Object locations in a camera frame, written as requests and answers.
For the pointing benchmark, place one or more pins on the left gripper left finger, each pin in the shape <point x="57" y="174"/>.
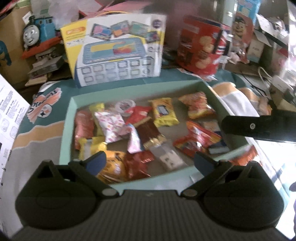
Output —
<point x="87" y="172"/>

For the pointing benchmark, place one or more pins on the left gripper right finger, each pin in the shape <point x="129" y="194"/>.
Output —
<point x="213" y="172"/>

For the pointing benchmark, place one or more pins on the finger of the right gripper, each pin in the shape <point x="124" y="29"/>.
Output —
<point x="246" y="126"/>

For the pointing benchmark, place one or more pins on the yellow silver large packet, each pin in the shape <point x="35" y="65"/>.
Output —
<point x="91" y="146"/>

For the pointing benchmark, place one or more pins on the blue white cracker packet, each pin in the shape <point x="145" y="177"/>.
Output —
<point x="219" y="147"/>

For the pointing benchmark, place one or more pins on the orange yellow small packet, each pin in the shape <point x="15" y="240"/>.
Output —
<point x="114" y="170"/>

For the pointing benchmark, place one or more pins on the red yellow gummy packet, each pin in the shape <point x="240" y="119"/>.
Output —
<point x="198" y="139"/>

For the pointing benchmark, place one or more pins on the white cow pattern candy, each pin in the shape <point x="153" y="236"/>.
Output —
<point x="168" y="156"/>

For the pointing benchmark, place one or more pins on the long salmon red packet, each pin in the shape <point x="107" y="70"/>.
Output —
<point x="84" y="126"/>

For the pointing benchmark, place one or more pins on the red crinkled candy packet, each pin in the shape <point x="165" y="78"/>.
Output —
<point x="136" y="165"/>

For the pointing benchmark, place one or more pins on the pink floral white packet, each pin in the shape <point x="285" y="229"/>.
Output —
<point x="111" y="125"/>

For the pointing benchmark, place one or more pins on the pink strawberry candy packet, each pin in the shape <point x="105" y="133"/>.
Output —
<point x="134" y="144"/>

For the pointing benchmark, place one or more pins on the orange noodle snack packet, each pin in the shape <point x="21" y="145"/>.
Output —
<point x="197" y="104"/>

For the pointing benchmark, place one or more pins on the maroon gold bar packet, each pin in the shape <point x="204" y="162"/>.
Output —
<point x="149" y="133"/>

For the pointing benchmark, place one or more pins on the small red packet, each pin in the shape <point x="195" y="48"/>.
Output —
<point x="139" y="113"/>

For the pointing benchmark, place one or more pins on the clear plastic jelly cup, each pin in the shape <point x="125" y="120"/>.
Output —
<point x="125" y="107"/>

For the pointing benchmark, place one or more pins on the yellow biscuit packet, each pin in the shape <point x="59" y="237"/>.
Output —
<point x="163" y="110"/>

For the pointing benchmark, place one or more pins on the orange silver snack packet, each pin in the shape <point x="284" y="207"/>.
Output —
<point x="244" y="158"/>

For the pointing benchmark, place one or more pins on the white power strip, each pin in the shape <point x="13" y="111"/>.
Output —
<point x="280" y="84"/>

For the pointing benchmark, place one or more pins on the patterned teal grey blanket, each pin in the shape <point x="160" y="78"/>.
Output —
<point x="39" y="136"/>

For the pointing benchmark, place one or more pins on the mint green cardboard box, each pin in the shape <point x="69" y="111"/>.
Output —
<point x="160" y="177"/>

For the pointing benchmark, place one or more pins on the red cookie tin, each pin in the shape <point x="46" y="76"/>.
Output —
<point x="201" y="45"/>

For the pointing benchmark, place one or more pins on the white instruction sheet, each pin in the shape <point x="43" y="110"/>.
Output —
<point x="13" y="108"/>

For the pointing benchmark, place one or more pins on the cartoon dog bag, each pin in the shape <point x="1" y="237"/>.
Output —
<point x="242" y="31"/>

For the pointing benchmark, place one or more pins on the stack of books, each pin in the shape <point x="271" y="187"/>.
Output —
<point x="41" y="69"/>

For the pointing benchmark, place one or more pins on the yellow blue toy box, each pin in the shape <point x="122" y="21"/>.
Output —
<point x="114" y="47"/>

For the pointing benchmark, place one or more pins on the blue toy train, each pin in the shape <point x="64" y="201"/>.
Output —
<point x="39" y="35"/>

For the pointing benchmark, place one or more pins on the white plastic bag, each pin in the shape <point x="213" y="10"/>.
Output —
<point x="63" y="12"/>

